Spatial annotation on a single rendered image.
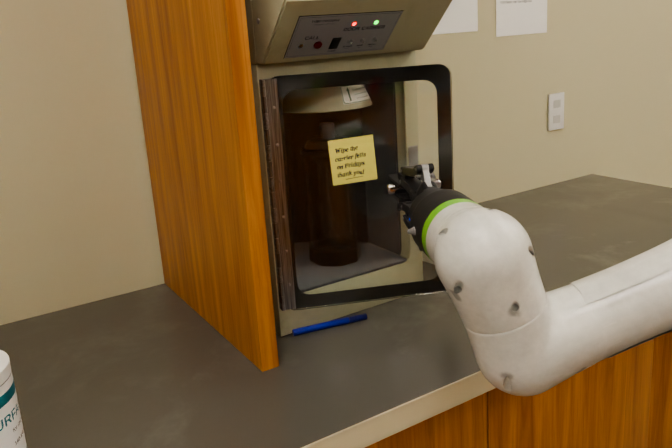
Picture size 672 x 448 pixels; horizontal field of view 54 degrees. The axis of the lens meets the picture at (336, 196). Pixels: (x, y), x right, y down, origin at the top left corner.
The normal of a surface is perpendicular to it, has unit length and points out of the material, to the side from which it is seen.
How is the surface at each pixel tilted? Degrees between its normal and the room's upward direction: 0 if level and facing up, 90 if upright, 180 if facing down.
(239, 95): 90
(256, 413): 0
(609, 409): 90
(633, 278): 32
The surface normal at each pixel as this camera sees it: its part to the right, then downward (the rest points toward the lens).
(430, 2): 0.42, 0.81
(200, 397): -0.07, -0.97
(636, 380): 0.53, 0.18
